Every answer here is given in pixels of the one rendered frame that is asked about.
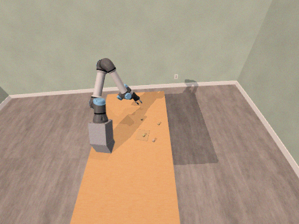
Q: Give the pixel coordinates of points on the tan flat mat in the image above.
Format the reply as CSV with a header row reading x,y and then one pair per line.
x,y
140,133

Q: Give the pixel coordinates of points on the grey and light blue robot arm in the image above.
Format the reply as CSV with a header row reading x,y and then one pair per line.
x,y
105,66

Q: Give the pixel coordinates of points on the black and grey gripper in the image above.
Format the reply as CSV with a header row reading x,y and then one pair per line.
x,y
135,97

